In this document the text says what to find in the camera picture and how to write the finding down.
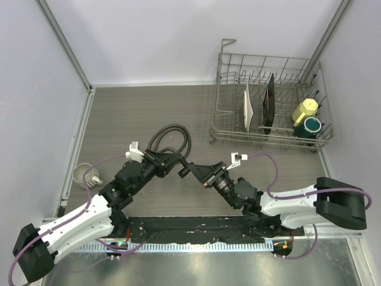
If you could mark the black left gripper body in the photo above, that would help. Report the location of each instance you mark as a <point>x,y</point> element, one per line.
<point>153,164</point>

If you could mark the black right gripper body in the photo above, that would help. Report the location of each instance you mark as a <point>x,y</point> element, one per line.
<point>209,181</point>

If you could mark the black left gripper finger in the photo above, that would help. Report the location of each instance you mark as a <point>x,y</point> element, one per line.
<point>170,161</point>
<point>160,156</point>

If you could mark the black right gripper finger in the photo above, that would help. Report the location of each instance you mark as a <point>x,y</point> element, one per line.
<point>199,176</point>
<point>208,169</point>

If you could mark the black T-shaped fitting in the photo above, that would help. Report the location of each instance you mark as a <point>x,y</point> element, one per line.
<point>185,167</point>

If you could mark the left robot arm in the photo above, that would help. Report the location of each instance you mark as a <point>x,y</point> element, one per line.
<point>39,248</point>

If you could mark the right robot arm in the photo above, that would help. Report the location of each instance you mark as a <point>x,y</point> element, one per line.
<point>327,200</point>

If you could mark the ribbed grey cup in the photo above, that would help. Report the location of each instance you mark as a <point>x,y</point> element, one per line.
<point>85,175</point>

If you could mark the white plate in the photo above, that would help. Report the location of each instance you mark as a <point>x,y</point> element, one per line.
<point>247,108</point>

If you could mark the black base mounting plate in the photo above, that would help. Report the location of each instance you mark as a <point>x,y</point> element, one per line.
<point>207,229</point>

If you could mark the dark green mug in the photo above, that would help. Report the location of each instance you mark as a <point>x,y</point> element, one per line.
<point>309,128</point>

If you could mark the yellow mug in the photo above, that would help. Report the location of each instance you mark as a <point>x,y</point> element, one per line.
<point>306,108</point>

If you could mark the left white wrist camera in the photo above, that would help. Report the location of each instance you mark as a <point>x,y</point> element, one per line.
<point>134,153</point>

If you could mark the grey wire dish rack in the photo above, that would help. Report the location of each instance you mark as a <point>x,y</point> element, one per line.
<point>295,80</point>

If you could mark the white slotted cable duct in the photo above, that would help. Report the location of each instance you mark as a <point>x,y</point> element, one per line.
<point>96,247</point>

